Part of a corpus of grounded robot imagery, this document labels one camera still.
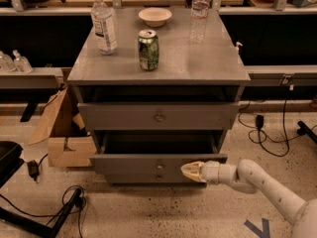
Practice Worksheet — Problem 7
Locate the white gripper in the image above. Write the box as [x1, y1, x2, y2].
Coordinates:
[180, 161, 220, 184]

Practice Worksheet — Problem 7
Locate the grey drawer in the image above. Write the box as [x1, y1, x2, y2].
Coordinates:
[78, 103, 239, 130]
[105, 174, 197, 184]
[90, 133, 228, 176]

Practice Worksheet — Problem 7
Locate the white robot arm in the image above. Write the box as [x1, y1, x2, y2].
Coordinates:
[180, 159, 317, 238]

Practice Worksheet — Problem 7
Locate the grey wooden drawer cabinet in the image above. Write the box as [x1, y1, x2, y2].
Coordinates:
[66, 6, 251, 185]

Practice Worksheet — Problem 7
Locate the grey bottom drawer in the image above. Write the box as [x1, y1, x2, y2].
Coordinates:
[105, 174, 197, 184]

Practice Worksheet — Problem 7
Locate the grey top drawer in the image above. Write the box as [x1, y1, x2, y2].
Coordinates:
[78, 103, 239, 130]

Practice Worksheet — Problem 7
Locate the black power adapter right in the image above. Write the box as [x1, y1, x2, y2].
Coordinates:
[256, 115, 264, 129]

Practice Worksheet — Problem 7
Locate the black power adapter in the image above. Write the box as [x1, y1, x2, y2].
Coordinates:
[27, 161, 39, 180]
[256, 115, 264, 129]

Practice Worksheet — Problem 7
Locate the black stand leg right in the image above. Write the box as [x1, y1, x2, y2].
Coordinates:
[297, 121, 317, 144]

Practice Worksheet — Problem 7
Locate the brown cardboard box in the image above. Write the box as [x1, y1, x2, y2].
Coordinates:
[27, 67, 98, 169]

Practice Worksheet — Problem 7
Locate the small white pump dispenser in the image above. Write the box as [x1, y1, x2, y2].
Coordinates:
[235, 42, 243, 54]

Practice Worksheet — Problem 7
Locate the green soda can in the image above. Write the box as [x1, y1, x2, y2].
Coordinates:
[138, 29, 159, 70]

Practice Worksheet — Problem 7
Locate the white paper bowl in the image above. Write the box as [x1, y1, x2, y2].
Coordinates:
[139, 7, 172, 28]

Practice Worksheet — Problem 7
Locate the black power adapter left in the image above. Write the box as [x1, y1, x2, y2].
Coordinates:
[27, 161, 39, 180]

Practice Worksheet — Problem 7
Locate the clear plastic water bottle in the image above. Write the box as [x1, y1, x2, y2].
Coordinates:
[189, 0, 210, 43]

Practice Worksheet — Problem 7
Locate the labelled clear water bottle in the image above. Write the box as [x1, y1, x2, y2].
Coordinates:
[91, 0, 117, 55]

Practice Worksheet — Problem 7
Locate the black metal stand leg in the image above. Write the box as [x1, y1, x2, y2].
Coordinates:
[0, 185, 85, 238]

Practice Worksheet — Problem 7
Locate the sanitizer pump bottle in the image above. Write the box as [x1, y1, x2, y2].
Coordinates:
[0, 51, 16, 71]
[13, 50, 33, 73]

